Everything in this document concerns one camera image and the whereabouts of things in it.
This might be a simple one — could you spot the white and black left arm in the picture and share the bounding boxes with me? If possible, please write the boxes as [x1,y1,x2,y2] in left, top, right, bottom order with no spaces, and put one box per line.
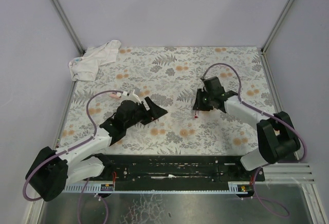
[23,97,167,201]

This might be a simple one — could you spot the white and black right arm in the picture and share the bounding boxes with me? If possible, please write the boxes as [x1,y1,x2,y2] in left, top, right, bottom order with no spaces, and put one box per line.
[193,77,301,171]

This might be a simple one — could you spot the floral patterned table mat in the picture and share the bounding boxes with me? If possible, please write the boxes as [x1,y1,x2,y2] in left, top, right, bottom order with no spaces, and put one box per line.
[59,47,277,155]

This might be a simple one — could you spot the crumpled white cloth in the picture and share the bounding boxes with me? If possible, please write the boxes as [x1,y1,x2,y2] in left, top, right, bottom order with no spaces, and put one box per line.
[68,40,121,82]

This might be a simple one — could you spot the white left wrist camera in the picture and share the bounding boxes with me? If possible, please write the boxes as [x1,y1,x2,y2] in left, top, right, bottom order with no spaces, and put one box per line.
[121,90,142,103]

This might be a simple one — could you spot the right aluminium frame post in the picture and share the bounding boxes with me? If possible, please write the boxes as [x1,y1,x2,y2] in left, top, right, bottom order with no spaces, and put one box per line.
[261,0,309,54]

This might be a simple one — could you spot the aluminium frame post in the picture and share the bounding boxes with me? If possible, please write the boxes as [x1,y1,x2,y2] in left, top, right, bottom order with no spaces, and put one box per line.
[50,0,85,55]
[261,0,309,54]

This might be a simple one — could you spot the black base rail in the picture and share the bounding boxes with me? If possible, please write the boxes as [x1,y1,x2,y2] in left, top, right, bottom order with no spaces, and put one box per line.
[51,154,265,194]

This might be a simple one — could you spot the left aluminium frame post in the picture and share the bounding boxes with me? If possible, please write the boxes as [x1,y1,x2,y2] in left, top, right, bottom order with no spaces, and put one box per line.
[50,0,85,55]

